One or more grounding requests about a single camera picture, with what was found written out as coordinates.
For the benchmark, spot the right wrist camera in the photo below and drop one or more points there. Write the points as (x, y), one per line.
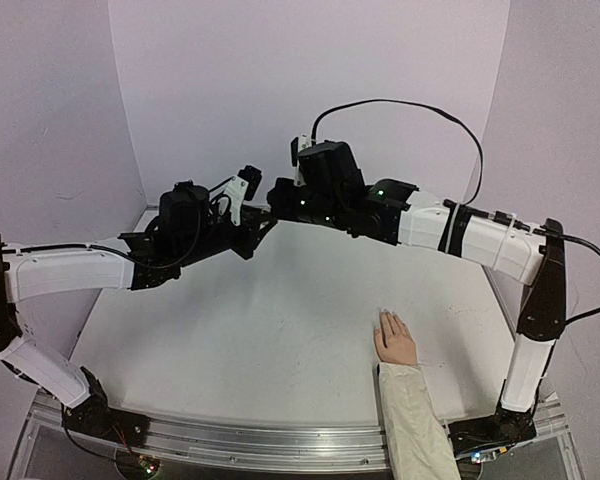
(297, 145)

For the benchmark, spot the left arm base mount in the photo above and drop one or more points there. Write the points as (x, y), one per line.
(95, 418)

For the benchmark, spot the beige sleeved forearm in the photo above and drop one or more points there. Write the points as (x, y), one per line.
(418, 446)

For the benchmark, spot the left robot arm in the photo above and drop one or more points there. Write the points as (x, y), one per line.
(29, 273)

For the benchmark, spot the mannequin hand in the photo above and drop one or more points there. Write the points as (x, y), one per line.
(393, 341)

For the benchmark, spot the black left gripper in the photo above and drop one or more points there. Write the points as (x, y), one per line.
(253, 234)

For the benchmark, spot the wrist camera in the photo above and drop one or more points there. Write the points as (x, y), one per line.
(235, 191)
(297, 145)

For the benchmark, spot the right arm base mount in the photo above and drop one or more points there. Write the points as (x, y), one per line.
(504, 428)

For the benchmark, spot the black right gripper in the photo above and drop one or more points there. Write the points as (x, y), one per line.
(284, 198)

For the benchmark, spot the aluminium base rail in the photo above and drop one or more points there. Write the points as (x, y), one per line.
(179, 448)

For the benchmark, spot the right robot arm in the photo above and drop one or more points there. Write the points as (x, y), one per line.
(401, 214)

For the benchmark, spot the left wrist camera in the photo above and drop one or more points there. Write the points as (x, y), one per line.
(235, 191)

